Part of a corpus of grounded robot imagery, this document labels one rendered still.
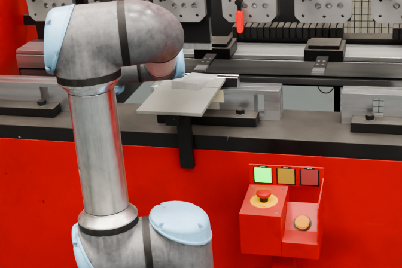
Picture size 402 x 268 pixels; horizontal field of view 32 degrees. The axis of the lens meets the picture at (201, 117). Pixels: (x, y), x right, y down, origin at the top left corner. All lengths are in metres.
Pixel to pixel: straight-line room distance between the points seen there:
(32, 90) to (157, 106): 0.55
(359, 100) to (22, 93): 1.05
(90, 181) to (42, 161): 0.93
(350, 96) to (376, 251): 0.45
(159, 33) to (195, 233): 0.38
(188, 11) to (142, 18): 0.78
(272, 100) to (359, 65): 0.35
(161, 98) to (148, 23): 0.74
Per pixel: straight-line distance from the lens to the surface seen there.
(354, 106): 2.00
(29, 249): 2.44
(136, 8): 1.21
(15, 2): 2.80
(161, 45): 1.22
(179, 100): 1.90
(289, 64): 2.25
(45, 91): 2.30
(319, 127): 2.00
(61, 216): 2.30
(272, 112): 2.03
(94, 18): 1.21
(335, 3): 1.89
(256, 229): 1.79
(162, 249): 1.34
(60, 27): 1.21
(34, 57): 2.55
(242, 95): 2.03
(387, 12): 1.89
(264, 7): 1.93
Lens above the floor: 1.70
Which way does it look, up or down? 23 degrees down
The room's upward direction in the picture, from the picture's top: 4 degrees counter-clockwise
